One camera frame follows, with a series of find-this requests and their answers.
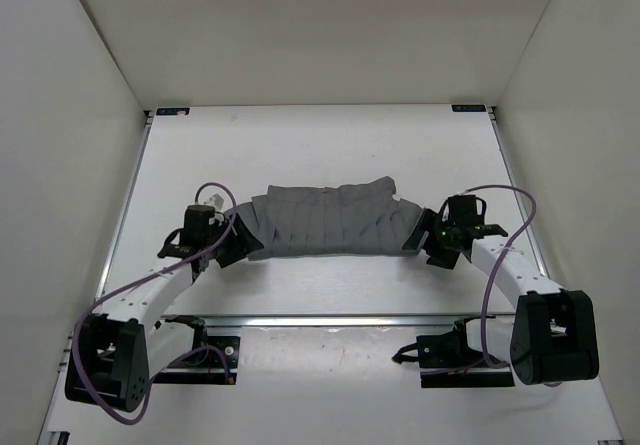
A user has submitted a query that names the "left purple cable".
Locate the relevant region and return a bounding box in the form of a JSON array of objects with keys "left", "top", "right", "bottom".
[{"left": 71, "top": 182, "right": 241, "bottom": 425}]

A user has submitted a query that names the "left blue corner label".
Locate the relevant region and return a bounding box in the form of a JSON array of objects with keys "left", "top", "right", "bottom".
[{"left": 155, "top": 107, "right": 190, "bottom": 116}]

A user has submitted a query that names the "blue corner label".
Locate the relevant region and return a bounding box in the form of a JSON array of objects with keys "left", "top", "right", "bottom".
[
  {"left": 155, "top": 107, "right": 190, "bottom": 116},
  {"left": 451, "top": 104, "right": 487, "bottom": 113}
]

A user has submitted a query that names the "grey pleated skirt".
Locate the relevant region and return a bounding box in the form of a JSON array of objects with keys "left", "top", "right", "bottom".
[{"left": 236, "top": 176, "right": 423, "bottom": 260}]

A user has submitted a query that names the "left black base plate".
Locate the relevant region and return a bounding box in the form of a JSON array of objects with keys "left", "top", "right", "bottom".
[{"left": 155, "top": 326, "right": 241, "bottom": 386}]

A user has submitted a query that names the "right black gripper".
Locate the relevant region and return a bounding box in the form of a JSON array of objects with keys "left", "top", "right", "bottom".
[{"left": 403, "top": 209, "right": 459, "bottom": 269}]

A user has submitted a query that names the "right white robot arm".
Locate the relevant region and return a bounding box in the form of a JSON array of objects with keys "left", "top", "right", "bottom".
[{"left": 392, "top": 195, "right": 599, "bottom": 386}]

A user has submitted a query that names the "silver aluminium front rail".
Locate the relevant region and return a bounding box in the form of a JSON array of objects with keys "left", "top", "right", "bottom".
[{"left": 159, "top": 312, "right": 526, "bottom": 330}]

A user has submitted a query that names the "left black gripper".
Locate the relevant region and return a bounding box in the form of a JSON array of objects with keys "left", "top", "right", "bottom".
[{"left": 206, "top": 210, "right": 264, "bottom": 268}]

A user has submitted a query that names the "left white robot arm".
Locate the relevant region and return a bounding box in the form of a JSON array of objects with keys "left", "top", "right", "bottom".
[{"left": 64, "top": 203, "right": 264, "bottom": 424}]

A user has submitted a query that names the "right blue corner label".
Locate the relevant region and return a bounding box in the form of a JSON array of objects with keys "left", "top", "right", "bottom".
[{"left": 451, "top": 104, "right": 487, "bottom": 113}]

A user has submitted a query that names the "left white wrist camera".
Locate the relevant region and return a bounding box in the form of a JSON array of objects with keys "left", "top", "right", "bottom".
[{"left": 204, "top": 194, "right": 225, "bottom": 211}]

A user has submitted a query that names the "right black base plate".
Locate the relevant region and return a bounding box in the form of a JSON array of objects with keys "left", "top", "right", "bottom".
[{"left": 391, "top": 331, "right": 515, "bottom": 389}]

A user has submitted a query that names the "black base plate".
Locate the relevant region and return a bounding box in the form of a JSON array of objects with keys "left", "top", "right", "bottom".
[
  {"left": 155, "top": 326, "right": 241, "bottom": 386},
  {"left": 391, "top": 331, "right": 515, "bottom": 389}
]

